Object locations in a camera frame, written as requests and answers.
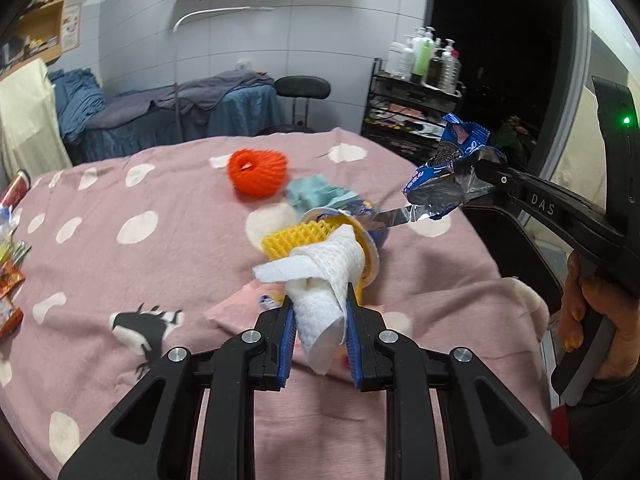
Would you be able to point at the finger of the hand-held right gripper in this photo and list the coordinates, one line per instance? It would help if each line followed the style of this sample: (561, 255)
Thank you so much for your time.
(542, 205)

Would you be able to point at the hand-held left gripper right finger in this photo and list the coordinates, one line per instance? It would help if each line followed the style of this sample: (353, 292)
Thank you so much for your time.
(354, 350)

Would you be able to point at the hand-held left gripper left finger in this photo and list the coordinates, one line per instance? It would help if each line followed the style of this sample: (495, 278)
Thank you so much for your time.
(286, 345)

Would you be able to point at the white paper towel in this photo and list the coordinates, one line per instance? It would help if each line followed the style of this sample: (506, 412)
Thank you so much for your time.
(320, 310)

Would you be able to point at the dark trash bin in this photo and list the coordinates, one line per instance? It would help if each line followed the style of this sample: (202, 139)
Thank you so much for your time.
(520, 270)

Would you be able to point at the blue silver snack bag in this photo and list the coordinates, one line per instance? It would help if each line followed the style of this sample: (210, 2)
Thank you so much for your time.
(450, 160)

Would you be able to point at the orange foam fruit net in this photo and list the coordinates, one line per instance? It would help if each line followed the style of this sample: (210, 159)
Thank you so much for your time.
(257, 172)

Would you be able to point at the person's right hand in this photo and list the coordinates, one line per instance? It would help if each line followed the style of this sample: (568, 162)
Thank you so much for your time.
(627, 340)

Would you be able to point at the pink flat packet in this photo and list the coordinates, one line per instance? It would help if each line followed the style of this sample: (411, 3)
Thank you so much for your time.
(235, 305)

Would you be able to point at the potted plant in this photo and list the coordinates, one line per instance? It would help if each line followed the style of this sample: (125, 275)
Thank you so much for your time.
(510, 137)

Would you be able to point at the grey framed glass door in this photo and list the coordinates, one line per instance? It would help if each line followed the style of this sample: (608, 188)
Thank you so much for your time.
(575, 85)

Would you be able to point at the yellow foam fruit net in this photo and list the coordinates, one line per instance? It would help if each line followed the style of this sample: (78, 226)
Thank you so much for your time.
(295, 237)

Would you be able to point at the teal crumpled tissue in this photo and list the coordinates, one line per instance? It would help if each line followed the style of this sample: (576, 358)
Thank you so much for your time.
(315, 192)

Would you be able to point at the pink polka dot blanket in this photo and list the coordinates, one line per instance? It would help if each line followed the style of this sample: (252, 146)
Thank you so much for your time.
(150, 270)

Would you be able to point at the black mesh cart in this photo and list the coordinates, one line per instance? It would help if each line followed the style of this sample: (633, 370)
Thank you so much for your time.
(405, 110)

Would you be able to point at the group of pump bottles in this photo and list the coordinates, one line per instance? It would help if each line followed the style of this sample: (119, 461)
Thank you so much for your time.
(425, 57)

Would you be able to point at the massage bed with blue cover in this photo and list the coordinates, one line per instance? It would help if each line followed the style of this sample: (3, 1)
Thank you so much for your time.
(150, 130)

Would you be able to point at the black round stool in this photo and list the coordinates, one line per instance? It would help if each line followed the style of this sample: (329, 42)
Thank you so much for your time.
(302, 87)

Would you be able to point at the orange snack packet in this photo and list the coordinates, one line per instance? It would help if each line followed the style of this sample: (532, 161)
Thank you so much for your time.
(11, 280)

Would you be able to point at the green snack packet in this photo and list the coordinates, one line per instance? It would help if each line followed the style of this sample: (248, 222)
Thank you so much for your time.
(15, 251)

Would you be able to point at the white arc floor lamp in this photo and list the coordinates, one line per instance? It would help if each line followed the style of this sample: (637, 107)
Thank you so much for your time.
(177, 75)

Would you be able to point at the blue cloth pile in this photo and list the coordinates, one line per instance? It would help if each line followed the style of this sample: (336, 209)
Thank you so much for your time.
(75, 105)

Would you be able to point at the cream towel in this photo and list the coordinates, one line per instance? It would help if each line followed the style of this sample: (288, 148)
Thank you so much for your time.
(27, 120)

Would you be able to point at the wooden cubby shelf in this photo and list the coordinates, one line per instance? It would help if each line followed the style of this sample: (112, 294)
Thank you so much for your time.
(45, 15)

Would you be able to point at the wall poster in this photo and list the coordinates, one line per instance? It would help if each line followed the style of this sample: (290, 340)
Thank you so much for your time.
(71, 26)

